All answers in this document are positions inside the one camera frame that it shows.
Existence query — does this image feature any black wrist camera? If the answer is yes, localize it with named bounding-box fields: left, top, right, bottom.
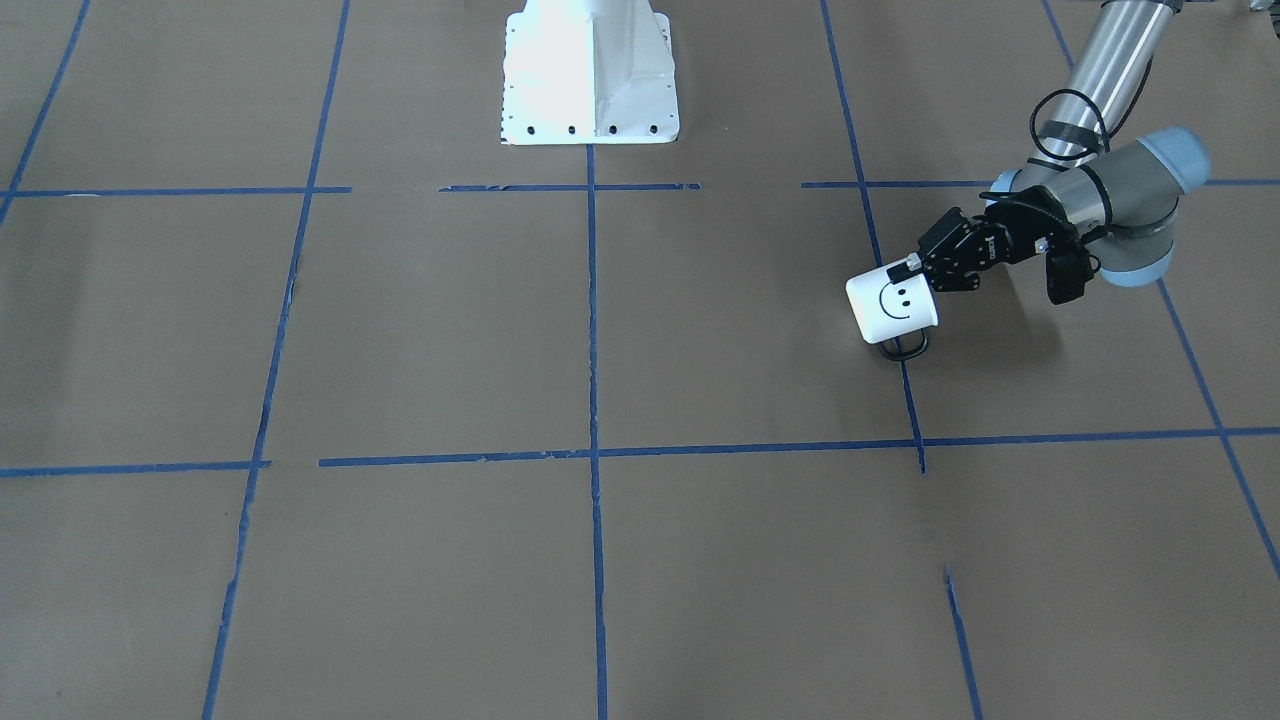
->
left=1044, top=246, right=1094, bottom=305

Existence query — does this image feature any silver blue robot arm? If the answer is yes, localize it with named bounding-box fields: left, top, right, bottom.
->
left=887, top=1, right=1211, bottom=304

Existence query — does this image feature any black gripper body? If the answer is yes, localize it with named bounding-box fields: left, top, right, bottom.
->
left=916, top=208, right=1050, bottom=284

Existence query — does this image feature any brown paper table cover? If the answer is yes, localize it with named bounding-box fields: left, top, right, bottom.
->
left=3, top=1, right=1277, bottom=719

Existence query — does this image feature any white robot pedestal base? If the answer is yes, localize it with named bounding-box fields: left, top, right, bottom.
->
left=500, top=1, right=681, bottom=146

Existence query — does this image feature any white smiley face mug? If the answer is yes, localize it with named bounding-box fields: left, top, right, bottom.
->
left=845, top=261, right=940, bottom=363

